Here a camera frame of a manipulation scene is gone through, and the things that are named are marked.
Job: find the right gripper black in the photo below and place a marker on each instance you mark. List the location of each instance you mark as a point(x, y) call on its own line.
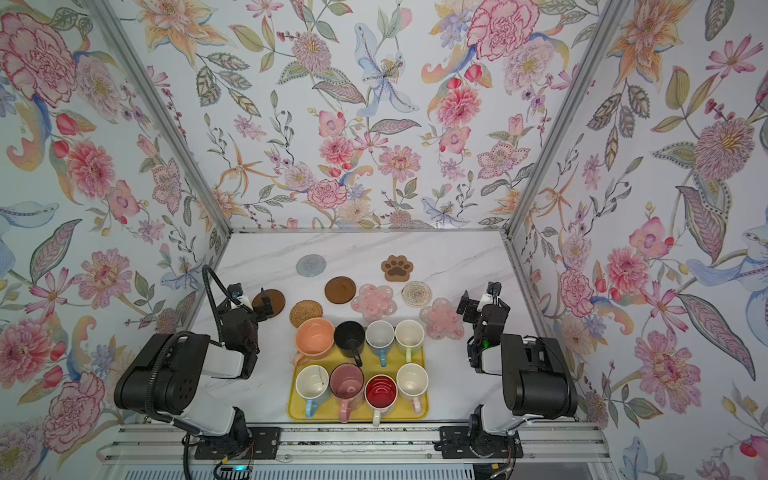
point(480, 309)

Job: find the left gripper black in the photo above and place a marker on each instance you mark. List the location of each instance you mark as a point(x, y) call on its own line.
point(253, 312)

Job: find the pink flower coaster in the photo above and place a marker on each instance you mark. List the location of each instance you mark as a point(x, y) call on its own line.
point(374, 302)
point(442, 320)

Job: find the patterned round white coaster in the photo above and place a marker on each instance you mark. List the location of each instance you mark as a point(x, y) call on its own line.
point(416, 294)

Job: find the grey round coaster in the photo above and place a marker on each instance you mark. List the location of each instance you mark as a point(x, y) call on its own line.
point(311, 265)

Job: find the brown paw coaster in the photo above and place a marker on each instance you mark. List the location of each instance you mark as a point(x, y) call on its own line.
point(397, 268)

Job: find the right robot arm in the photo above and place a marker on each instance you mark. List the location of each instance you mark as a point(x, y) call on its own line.
point(508, 382)

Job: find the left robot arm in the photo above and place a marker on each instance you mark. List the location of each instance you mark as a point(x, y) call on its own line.
point(163, 381)

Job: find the brown wooden round coaster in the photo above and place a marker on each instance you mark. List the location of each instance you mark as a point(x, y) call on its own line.
point(277, 298)

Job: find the woven rattan round coaster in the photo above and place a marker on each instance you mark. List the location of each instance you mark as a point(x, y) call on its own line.
point(303, 311)

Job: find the dark brown round coaster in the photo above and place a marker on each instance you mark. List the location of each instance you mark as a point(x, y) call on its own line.
point(340, 290)

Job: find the orange mug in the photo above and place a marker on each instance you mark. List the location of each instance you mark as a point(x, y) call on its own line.
point(314, 339)

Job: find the black mug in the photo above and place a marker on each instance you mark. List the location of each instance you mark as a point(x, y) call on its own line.
point(349, 338)

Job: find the dusty pink mug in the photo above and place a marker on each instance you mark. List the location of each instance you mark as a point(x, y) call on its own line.
point(347, 385)

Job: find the red interior white mug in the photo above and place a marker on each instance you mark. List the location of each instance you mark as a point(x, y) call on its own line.
point(381, 394)

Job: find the yellow tray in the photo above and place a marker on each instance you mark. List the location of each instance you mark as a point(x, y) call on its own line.
point(328, 412)

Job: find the white mug green handle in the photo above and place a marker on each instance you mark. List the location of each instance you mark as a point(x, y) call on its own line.
point(409, 338)

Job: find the cream mug blue handle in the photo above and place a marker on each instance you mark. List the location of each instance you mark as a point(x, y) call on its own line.
point(312, 384)

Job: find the cream mug pink handle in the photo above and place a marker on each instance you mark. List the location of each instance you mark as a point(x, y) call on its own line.
point(413, 381)

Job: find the white mug blue handle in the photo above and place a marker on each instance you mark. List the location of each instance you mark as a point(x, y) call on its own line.
point(380, 338)

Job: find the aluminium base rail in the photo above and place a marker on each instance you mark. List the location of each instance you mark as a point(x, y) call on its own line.
point(419, 450)

